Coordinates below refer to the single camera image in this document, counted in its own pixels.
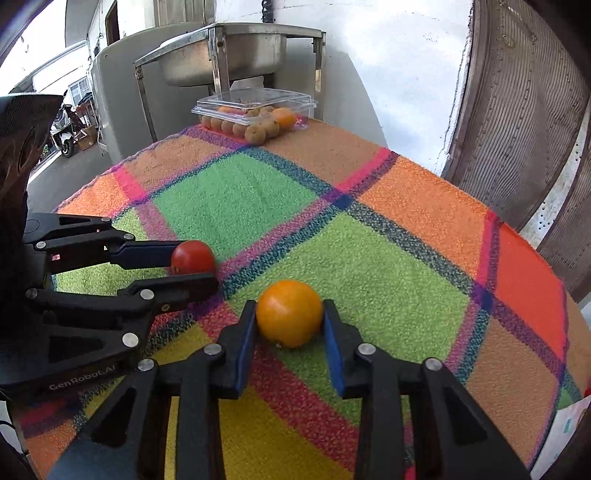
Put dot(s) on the pile of kiwis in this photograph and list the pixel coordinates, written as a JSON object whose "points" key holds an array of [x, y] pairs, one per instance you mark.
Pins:
{"points": [[231, 125]]}

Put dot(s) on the small red tomato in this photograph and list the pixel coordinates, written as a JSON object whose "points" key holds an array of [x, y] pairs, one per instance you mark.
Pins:
{"points": [[194, 256]]}

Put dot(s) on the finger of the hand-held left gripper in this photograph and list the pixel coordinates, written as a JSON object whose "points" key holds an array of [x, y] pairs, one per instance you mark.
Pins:
{"points": [[147, 254], [184, 288]]}

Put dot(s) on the colourful checked blanket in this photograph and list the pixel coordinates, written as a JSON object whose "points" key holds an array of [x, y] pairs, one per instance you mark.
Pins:
{"points": [[369, 277]]}

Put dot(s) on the orange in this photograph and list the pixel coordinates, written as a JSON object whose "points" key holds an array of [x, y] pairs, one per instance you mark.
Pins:
{"points": [[284, 119], [288, 309]]}

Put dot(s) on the grey rounded cabinet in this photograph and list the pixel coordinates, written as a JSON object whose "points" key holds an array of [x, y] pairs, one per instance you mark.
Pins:
{"points": [[120, 92]]}

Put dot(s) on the metal sink with stand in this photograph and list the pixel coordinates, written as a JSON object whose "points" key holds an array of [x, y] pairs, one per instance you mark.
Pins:
{"points": [[231, 55]]}

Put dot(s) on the parked scooter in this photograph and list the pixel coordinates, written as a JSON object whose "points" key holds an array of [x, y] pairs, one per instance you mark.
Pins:
{"points": [[62, 134]]}

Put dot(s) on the cardboard box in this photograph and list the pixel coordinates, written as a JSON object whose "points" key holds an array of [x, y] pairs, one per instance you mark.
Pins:
{"points": [[86, 138]]}

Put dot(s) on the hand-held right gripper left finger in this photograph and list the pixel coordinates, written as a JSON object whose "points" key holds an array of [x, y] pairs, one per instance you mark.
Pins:
{"points": [[244, 350]]}

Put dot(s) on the clear plastic container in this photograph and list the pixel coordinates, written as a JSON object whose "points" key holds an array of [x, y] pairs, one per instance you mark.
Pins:
{"points": [[258, 98]]}

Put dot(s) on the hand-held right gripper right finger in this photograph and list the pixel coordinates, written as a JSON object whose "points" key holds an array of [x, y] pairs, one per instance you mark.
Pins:
{"points": [[333, 355]]}

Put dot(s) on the white tissue pack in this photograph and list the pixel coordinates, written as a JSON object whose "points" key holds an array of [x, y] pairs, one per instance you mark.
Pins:
{"points": [[568, 434]]}

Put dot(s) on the brown quilted door curtain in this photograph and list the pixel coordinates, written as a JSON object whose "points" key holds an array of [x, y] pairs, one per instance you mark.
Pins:
{"points": [[575, 221], [508, 115]]}

